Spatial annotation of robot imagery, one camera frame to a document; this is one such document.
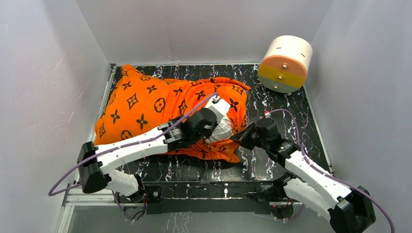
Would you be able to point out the white pillow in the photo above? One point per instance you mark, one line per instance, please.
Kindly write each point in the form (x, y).
(222, 131)

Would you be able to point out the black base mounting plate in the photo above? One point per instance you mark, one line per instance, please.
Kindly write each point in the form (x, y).
(209, 196)

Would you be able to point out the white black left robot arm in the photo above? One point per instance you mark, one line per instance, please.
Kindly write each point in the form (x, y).
(98, 165)

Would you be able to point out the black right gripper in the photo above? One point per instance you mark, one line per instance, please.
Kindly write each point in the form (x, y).
(243, 138)

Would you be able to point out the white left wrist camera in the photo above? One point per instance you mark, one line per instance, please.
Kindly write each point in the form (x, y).
(218, 106)

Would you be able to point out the white cylinder with coloured lid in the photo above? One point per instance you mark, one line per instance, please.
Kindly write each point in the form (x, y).
(284, 68)

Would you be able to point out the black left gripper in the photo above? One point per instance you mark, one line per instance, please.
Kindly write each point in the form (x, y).
(212, 125)

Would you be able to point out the orange patterned plush pillowcase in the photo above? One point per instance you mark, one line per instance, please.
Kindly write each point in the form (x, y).
(140, 102)

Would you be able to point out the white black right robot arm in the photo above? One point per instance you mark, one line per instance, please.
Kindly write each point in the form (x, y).
(348, 210)

